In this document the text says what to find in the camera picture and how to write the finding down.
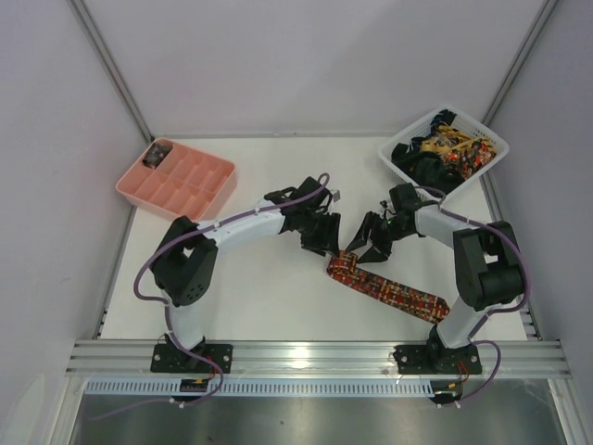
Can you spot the white perforated plastic basket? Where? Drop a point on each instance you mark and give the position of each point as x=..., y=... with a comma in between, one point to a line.
x=424, y=127

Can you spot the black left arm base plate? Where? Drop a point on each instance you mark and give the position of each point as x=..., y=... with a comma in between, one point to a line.
x=167, y=359

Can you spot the yellow patterned tie in basket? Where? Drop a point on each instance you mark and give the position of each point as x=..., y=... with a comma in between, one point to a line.
x=443, y=139

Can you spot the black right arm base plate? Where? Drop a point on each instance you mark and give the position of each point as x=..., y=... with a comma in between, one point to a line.
x=423, y=359

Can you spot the white slotted cable duct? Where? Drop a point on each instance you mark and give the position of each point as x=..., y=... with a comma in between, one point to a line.
x=261, y=387

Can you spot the aluminium front rail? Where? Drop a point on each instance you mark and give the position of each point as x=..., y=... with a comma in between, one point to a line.
x=309, y=359

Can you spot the pink compartment tray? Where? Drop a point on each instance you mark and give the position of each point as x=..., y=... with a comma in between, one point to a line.
x=189, y=182

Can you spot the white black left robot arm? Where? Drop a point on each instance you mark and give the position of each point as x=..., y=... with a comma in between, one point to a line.
x=184, y=262

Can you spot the red floral tie in basket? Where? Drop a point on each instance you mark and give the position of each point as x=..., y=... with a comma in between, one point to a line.
x=468, y=161

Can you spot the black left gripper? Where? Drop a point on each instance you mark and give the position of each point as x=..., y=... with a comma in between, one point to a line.
x=320, y=230

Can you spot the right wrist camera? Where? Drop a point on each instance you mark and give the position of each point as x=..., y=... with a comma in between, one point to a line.
x=384, y=206

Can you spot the red multicolour patterned tie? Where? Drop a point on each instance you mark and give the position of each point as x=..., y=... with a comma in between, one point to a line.
x=425, y=306

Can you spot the rolled dark tie in tray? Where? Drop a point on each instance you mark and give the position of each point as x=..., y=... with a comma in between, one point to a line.
x=155, y=154

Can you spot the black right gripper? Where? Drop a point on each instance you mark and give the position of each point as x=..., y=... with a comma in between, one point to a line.
x=378, y=233

